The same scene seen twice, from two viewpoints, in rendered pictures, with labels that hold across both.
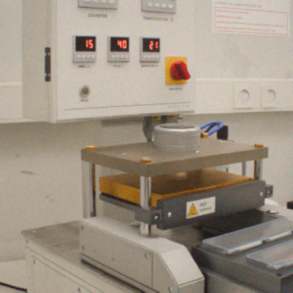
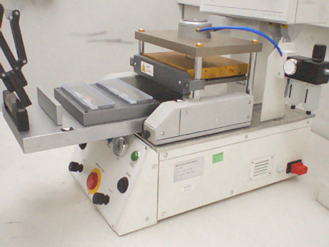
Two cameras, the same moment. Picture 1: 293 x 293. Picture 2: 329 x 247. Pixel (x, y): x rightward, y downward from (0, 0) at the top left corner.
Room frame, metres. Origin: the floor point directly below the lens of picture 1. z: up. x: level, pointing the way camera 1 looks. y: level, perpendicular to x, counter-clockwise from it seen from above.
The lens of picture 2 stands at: (0.97, -0.96, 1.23)
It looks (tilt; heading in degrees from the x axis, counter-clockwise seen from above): 21 degrees down; 96
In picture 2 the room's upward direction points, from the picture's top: 2 degrees clockwise
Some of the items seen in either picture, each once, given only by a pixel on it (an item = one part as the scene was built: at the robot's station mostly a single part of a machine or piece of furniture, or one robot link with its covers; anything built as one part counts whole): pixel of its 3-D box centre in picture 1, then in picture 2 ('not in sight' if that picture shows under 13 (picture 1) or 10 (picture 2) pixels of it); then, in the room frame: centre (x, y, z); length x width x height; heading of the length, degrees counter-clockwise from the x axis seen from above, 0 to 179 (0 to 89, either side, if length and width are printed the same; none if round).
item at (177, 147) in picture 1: (173, 159); (208, 47); (0.98, -0.05, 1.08); 0.31 x 0.24 x 0.13; 128
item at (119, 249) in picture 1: (135, 257); (140, 85); (0.80, 0.01, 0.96); 0.25 x 0.05 x 0.07; 38
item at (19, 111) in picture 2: not in sight; (14, 108); (0.61, -0.31, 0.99); 0.15 x 0.02 x 0.04; 128
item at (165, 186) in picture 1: (180, 172); (194, 55); (0.94, -0.06, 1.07); 0.22 x 0.17 x 0.10; 128
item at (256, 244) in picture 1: (258, 239); (122, 93); (0.79, -0.17, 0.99); 0.18 x 0.06 x 0.02; 128
